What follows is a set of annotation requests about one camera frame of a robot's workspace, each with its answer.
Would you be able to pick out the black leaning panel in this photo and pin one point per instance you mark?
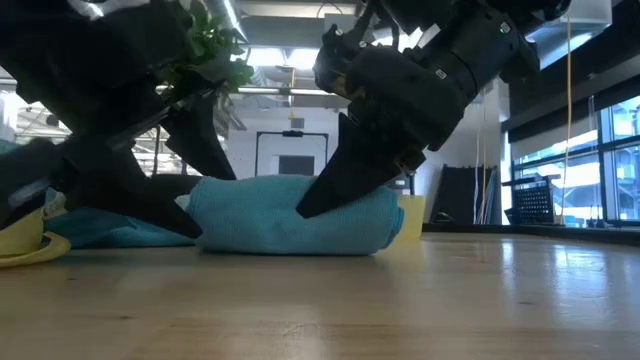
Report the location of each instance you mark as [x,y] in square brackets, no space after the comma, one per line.
[460,195]

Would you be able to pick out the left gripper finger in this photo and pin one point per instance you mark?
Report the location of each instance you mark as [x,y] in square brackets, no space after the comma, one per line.
[115,185]
[200,140]

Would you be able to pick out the black monitor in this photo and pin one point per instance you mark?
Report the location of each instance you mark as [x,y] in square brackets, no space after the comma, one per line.
[406,184]

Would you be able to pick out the dark rectangular screen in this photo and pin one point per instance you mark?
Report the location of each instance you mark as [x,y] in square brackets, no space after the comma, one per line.
[296,165]

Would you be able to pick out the yellow microfiber towel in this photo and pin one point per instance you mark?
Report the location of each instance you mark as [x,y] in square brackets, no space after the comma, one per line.
[20,240]

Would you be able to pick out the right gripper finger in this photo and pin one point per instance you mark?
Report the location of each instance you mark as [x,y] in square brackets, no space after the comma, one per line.
[360,165]

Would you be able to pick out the yellow translucent plastic bin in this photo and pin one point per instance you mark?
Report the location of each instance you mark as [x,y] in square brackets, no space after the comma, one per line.
[412,215]

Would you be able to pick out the black aluminium table frame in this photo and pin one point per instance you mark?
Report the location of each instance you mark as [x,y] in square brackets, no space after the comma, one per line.
[550,234]

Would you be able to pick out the green plant in black pot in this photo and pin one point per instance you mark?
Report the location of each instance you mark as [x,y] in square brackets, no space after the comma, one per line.
[207,40]

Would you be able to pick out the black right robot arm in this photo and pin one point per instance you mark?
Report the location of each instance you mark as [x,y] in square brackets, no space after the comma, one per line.
[480,45]

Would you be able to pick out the black perforated crate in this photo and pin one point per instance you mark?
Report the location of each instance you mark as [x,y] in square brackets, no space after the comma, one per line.
[532,205]

